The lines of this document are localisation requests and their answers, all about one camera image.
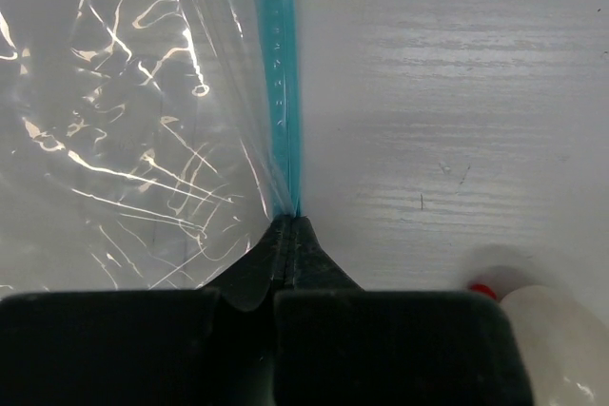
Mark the white radish with leaves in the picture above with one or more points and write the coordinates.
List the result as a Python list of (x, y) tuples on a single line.
[(563, 345)]

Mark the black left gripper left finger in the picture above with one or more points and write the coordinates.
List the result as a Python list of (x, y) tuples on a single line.
[(207, 346)]

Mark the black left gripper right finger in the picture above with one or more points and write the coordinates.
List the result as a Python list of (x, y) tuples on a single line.
[(338, 344)]

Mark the red chili pepper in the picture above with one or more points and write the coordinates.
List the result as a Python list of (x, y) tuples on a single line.
[(483, 289)]

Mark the clear zip top bag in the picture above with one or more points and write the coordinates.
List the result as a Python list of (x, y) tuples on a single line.
[(144, 143)]

